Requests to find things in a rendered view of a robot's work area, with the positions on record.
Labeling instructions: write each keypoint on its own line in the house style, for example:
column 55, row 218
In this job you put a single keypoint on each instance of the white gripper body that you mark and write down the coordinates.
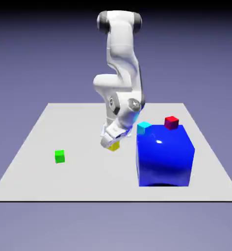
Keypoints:
column 110, row 137

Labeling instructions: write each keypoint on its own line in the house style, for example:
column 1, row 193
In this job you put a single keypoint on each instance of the small yellow cube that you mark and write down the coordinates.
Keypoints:
column 114, row 146

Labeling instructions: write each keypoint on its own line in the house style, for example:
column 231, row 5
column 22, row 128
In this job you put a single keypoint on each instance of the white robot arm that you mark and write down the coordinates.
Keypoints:
column 121, row 58

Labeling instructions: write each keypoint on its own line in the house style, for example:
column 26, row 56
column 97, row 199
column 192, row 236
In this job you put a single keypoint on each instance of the small cyan cube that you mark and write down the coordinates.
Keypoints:
column 142, row 127

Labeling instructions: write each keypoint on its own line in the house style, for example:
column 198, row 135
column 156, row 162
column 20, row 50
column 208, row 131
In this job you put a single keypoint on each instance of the small green cube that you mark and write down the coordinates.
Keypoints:
column 59, row 156

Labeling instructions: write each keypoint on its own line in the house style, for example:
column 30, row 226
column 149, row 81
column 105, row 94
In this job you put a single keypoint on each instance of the small red cube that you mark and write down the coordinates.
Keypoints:
column 171, row 122

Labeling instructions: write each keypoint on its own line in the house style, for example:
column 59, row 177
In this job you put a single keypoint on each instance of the large blue box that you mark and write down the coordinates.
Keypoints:
column 164, row 156

